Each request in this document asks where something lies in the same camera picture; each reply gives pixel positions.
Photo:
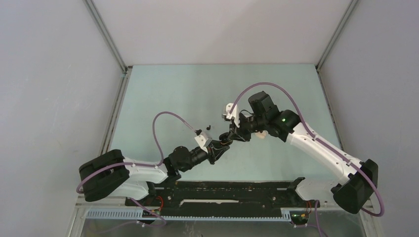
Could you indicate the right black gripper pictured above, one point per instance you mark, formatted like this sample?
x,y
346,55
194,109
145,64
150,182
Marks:
x,y
242,136

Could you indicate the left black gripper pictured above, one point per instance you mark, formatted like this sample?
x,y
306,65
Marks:
x,y
215,149

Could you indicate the black earbud charging case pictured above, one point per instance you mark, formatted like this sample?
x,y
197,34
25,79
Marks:
x,y
225,139

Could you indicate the beige earbud charging case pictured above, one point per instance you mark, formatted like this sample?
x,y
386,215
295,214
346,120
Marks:
x,y
261,134

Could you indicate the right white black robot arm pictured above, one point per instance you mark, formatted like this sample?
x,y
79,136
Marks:
x,y
356,179

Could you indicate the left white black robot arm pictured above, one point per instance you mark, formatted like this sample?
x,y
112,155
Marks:
x,y
113,175

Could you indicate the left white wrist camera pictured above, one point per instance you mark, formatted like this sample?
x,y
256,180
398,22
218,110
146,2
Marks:
x,y
203,140

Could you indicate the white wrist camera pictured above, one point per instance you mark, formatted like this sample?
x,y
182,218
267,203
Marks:
x,y
231,113
203,140

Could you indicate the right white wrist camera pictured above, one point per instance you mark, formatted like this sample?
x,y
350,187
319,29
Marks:
x,y
231,113

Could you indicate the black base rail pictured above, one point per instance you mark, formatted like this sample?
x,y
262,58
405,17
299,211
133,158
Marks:
x,y
228,199

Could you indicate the grey cable duct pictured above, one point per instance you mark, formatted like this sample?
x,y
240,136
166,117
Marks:
x,y
140,214

